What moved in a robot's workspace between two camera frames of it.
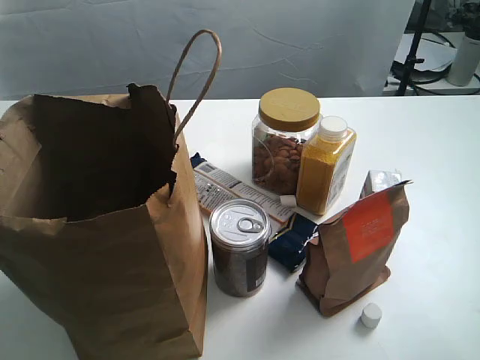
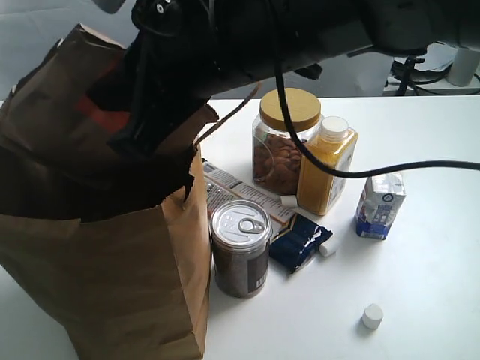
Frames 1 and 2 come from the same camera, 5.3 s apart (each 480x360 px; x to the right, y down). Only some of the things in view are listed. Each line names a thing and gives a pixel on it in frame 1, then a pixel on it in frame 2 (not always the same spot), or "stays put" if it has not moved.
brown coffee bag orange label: [353, 250] → [98, 118]
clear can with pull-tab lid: [240, 231] stays put
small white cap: [370, 316] stays put
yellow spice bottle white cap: [325, 163] stays put
